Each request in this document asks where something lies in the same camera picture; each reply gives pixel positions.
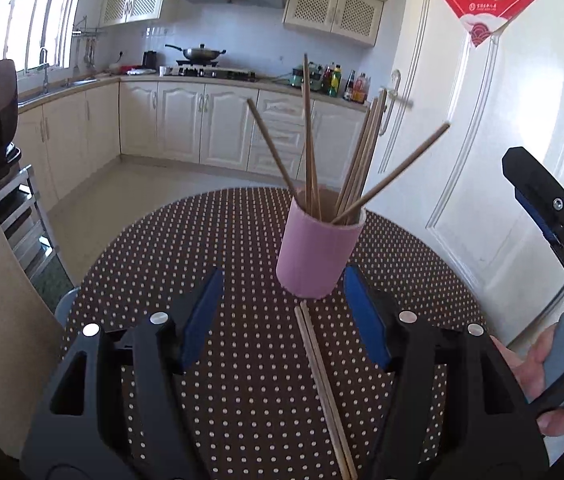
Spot white door with handle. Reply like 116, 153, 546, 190
369, 0, 564, 351

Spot gas stove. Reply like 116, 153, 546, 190
169, 63, 257, 82

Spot person's right hand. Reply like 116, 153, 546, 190
489, 328, 564, 438

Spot narrow white lattice cabinet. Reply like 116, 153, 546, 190
99, 0, 169, 28

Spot brown polka dot tablecloth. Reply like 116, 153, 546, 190
64, 186, 487, 480

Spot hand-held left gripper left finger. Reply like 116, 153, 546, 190
21, 266, 225, 480

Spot metal shelf rack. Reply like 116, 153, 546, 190
0, 162, 58, 281

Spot cream door handle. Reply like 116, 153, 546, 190
379, 70, 413, 136

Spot wok with lid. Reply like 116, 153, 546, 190
164, 43, 227, 64

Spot single wooden chopstick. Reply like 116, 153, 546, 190
294, 305, 353, 480
246, 98, 300, 198
343, 91, 383, 216
331, 121, 451, 226
348, 87, 389, 213
339, 97, 378, 218
302, 53, 315, 218
300, 301, 360, 480
334, 108, 373, 220
305, 72, 323, 222

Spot metal faucet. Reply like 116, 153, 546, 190
37, 47, 52, 93

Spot wide white lattice cabinet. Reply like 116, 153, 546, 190
283, 0, 384, 47

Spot white cabinet drawer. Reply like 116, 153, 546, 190
248, 144, 309, 175
258, 90, 317, 120
253, 116, 313, 147

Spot pink cup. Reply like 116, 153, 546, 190
276, 187, 367, 300

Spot kitchen window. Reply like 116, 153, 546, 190
0, 0, 90, 73

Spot blue stool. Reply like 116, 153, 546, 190
53, 287, 80, 331

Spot white door frame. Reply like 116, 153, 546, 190
0, 0, 70, 391

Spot orange sauce bottle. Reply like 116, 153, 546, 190
353, 72, 370, 105

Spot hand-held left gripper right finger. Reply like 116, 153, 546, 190
343, 265, 550, 480

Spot green electric cooker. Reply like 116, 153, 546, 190
291, 62, 323, 92

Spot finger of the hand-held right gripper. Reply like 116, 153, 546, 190
502, 146, 564, 262
514, 189, 564, 282

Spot white lower kitchen cabinets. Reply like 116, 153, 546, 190
14, 79, 370, 211

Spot wall utensil rack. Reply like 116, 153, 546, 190
71, 16, 108, 68

